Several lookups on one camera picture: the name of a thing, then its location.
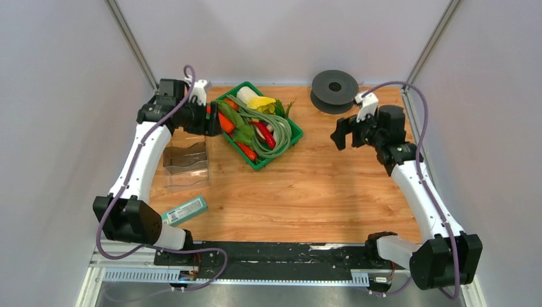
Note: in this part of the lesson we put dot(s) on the red toy chili pepper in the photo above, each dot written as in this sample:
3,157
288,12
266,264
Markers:
271,143

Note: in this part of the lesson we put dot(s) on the white toy cabbage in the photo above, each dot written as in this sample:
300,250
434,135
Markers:
246,95

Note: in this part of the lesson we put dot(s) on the small orange toy carrot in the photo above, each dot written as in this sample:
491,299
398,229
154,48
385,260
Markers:
248,152

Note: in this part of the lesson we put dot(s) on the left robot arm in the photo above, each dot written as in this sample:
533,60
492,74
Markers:
124,213

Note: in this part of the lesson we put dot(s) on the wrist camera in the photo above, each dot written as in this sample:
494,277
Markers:
368,104
198,95

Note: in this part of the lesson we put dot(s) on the teal cardboard box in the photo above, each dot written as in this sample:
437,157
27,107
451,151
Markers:
184,212

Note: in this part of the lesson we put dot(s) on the green toy long beans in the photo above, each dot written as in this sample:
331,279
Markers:
281,129

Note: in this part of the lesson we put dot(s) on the yellow toy flower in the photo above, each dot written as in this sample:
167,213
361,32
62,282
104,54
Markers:
265,105

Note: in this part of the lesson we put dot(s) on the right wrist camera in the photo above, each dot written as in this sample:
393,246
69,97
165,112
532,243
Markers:
368,104

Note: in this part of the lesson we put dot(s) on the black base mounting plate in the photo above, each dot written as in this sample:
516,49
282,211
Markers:
280,261

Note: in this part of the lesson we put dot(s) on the clear plastic container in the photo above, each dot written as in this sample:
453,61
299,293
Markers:
185,163

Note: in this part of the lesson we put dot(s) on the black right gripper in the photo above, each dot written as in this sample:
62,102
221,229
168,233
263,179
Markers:
345,125

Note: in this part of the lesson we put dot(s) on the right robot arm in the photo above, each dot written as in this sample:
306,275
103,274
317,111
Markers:
449,256

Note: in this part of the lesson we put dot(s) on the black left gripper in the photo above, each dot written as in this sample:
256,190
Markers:
210,126

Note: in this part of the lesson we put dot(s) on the grey perforated cable spool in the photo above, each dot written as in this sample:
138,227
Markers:
333,91

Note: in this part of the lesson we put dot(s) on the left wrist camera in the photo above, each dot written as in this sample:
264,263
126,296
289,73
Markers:
198,95

